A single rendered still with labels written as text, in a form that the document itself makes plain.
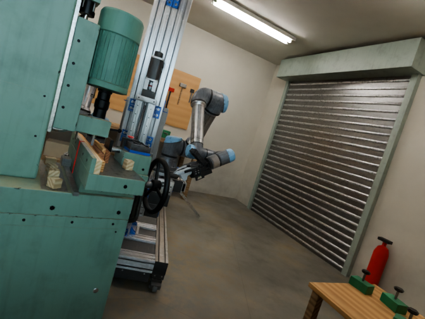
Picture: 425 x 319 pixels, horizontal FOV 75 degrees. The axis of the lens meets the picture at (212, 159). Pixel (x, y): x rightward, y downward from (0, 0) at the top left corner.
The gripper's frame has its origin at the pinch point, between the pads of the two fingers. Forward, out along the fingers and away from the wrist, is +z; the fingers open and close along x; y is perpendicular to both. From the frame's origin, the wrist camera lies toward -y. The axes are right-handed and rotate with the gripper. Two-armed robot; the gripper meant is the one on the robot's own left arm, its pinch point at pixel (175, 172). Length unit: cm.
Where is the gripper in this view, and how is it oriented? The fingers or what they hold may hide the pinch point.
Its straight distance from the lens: 140.4
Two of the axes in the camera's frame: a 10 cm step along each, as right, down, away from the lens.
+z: -8.4, 3.2, -4.4
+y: 1.6, 9.2, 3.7
